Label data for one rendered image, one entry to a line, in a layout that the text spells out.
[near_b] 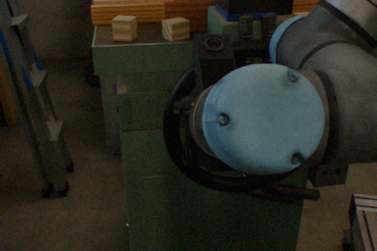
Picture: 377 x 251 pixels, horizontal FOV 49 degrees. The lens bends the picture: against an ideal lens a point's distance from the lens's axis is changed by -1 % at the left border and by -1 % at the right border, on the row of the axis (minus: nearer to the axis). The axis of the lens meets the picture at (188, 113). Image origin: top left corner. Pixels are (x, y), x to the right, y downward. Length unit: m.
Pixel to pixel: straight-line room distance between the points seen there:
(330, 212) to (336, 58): 1.51
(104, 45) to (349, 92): 0.58
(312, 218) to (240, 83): 1.56
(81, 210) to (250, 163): 1.58
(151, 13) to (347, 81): 0.69
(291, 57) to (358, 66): 0.09
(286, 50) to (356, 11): 0.08
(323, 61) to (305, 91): 0.11
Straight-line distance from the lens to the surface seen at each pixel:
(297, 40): 0.44
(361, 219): 1.50
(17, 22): 1.69
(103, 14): 0.96
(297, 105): 0.28
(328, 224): 1.80
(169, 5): 0.88
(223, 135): 0.27
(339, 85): 0.32
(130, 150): 0.92
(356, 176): 2.11
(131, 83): 0.85
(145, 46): 0.82
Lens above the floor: 1.15
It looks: 27 degrees down
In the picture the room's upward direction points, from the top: straight up
